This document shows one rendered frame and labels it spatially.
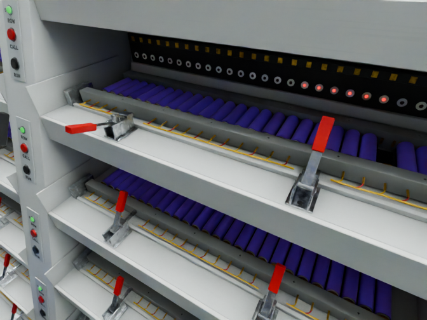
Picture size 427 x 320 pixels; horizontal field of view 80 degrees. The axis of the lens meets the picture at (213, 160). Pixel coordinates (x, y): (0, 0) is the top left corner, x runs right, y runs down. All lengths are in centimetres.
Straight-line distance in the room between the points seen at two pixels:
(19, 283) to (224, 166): 79
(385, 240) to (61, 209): 52
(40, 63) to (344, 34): 43
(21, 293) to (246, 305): 71
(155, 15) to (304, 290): 39
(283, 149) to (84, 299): 52
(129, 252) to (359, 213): 34
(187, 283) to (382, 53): 36
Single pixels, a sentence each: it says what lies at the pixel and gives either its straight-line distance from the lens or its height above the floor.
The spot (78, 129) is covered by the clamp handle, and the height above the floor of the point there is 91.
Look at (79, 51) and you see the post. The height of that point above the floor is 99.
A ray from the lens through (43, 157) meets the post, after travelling 54.
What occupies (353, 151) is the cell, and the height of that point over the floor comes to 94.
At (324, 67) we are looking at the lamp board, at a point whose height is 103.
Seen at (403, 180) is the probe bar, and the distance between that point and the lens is 32.
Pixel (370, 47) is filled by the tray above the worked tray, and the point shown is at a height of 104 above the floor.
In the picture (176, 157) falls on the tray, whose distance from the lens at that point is 33.
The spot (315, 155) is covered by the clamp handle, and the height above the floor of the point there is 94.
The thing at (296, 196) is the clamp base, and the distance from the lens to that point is 29.
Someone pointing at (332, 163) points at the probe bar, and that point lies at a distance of 32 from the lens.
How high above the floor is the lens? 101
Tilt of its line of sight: 21 degrees down
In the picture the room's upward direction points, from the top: 10 degrees clockwise
